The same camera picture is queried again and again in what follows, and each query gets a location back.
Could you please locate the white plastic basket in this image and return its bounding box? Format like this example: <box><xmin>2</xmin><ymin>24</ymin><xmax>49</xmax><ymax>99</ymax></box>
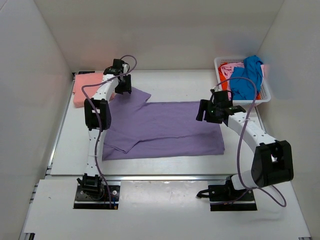
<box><xmin>214</xmin><ymin>55</ymin><xmax>271</xmax><ymax>106</ymax></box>

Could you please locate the purple cable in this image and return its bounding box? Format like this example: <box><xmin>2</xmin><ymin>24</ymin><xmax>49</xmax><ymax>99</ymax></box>
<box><xmin>209</xmin><ymin>77</ymin><xmax>287</xmax><ymax>208</ymax></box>
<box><xmin>81</xmin><ymin>55</ymin><xmax>138</xmax><ymax>210</ymax></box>

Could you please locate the blue t shirt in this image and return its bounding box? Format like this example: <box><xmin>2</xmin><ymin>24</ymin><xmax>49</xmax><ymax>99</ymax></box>
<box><xmin>229</xmin><ymin>55</ymin><xmax>264</xmax><ymax>100</ymax></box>

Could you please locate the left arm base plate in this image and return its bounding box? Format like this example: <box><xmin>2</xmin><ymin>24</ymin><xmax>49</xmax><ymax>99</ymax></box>
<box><xmin>73</xmin><ymin>182</ymin><xmax>121</xmax><ymax>210</ymax></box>

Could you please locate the folded pink t shirt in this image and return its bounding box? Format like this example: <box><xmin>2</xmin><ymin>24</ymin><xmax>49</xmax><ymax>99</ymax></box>
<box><xmin>72</xmin><ymin>72</ymin><xmax>106</xmax><ymax>108</ymax></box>

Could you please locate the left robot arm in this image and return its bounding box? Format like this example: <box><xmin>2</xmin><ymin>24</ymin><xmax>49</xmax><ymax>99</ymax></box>
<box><xmin>77</xmin><ymin>58</ymin><xmax>132</xmax><ymax>201</ymax></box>

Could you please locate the orange t shirt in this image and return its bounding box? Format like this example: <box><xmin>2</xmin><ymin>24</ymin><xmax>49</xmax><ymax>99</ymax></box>
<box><xmin>218</xmin><ymin>62</ymin><xmax>229</xmax><ymax>91</ymax></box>

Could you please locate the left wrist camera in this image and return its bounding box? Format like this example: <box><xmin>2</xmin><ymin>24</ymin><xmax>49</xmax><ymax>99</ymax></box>
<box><xmin>123</xmin><ymin>62</ymin><xmax>130</xmax><ymax>73</ymax></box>

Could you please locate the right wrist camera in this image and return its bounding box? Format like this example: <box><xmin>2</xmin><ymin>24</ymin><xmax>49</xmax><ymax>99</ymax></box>
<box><xmin>210</xmin><ymin>85</ymin><xmax>222</xmax><ymax>94</ymax></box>

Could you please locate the light pink t shirt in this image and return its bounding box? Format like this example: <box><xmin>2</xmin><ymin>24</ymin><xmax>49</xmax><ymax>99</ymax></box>
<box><xmin>221</xmin><ymin>62</ymin><xmax>244</xmax><ymax>79</ymax></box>

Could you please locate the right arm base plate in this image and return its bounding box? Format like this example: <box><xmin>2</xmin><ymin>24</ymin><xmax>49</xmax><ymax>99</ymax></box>
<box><xmin>196</xmin><ymin>184</ymin><xmax>258</xmax><ymax>212</ymax></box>

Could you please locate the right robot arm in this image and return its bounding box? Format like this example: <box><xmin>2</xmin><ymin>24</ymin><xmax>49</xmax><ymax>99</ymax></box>
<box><xmin>196</xmin><ymin>90</ymin><xmax>294</xmax><ymax>200</ymax></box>

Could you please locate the purple t shirt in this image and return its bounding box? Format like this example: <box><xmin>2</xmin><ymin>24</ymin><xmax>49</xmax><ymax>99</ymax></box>
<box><xmin>102</xmin><ymin>88</ymin><xmax>225</xmax><ymax>161</ymax></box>

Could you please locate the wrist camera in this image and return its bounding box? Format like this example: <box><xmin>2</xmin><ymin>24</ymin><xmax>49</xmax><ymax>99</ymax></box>
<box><xmin>123</xmin><ymin>62</ymin><xmax>130</xmax><ymax>73</ymax></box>
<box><xmin>210</xmin><ymin>85</ymin><xmax>222</xmax><ymax>94</ymax></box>

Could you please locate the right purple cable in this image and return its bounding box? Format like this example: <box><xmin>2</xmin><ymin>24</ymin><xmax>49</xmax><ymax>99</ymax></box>
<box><xmin>209</xmin><ymin>77</ymin><xmax>287</xmax><ymax>208</ymax></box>

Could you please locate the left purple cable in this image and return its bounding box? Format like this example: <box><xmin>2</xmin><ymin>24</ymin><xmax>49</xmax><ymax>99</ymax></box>
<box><xmin>81</xmin><ymin>55</ymin><xmax>138</xmax><ymax>210</ymax></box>

